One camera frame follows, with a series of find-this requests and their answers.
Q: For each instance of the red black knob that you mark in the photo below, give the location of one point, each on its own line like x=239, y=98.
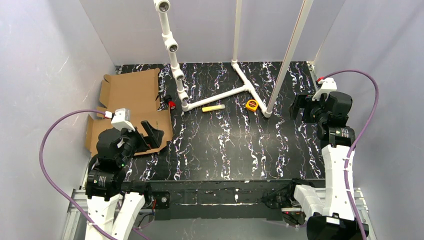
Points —
x=168, y=99

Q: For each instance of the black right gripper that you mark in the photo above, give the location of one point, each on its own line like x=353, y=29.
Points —
x=307, y=108

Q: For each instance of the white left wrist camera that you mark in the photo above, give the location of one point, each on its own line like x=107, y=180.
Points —
x=121, y=120

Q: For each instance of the white PVC pipe frame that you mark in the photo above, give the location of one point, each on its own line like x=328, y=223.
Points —
x=163, y=6

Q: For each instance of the yellow tape measure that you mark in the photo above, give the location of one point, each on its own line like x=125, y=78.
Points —
x=252, y=105

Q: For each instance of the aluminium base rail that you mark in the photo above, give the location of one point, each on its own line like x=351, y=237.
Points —
x=359, y=205

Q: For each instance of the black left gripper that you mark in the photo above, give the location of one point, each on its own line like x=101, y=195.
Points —
x=143, y=140

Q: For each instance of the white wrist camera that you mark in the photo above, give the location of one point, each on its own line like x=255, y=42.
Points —
x=326, y=86
x=121, y=120

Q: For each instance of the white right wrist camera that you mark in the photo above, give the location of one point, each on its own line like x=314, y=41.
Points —
x=326, y=86

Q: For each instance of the yellow rectangular block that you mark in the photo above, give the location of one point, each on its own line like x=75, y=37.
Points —
x=213, y=108

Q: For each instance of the brown cardboard box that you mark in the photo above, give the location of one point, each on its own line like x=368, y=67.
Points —
x=138, y=92

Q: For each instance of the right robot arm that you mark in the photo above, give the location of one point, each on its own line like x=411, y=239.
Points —
x=337, y=217

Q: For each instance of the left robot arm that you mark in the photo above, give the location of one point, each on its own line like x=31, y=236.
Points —
x=113, y=203

